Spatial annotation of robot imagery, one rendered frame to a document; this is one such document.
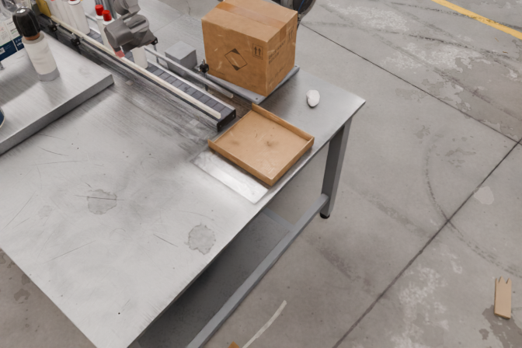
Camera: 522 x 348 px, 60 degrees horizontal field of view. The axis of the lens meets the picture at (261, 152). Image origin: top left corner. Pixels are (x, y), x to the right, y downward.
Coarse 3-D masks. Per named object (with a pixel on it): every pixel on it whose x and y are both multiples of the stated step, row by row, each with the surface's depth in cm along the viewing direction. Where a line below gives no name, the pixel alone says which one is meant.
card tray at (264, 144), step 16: (256, 112) 182; (240, 128) 176; (256, 128) 176; (272, 128) 176; (288, 128) 175; (208, 144) 169; (224, 144) 170; (240, 144) 170; (256, 144) 170; (272, 144) 170; (288, 144) 170; (304, 144) 170; (240, 160) 160; (256, 160) 165; (272, 160) 165; (288, 160) 165; (256, 176) 160; (272, 176) 160
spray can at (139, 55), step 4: (136, 48) 184; (140, 48) 184; (132, 52) 186; (136, 52) 185; (140, 52) 186; (144, 52) 188; (136, 56) 187; (140, 56) 187; (144, 56) 189; (136, 60) 188; (140, 60) 188; (144, 60) 190; (140, 64) 190; (144, 64) 191; (144, 68) 192
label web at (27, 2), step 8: (16, 0) 212; (24, 0) 195; (32, 8) 209; (0, 24) 183; (8, 24) 186; (0, 32) 185; (8, 32) 187; (16, 32) 191; (0, 40) 186; (8, 40) 189; (16, 40) 192; (0, 48) 188; (8, 48) 190; (16, 48) 194; (0, 56) 189; (8, 56) 192
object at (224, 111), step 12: (96, 36) 209; (96, 48) 203; (132, 60) 197; (156, 72) 191; (156, 84) 186; (180, 84) 186; (180, 96) 181; (192, 96) 181; (204, 96) 181; (216, 108) 177; (228, 108) 177; (216, 120) 174
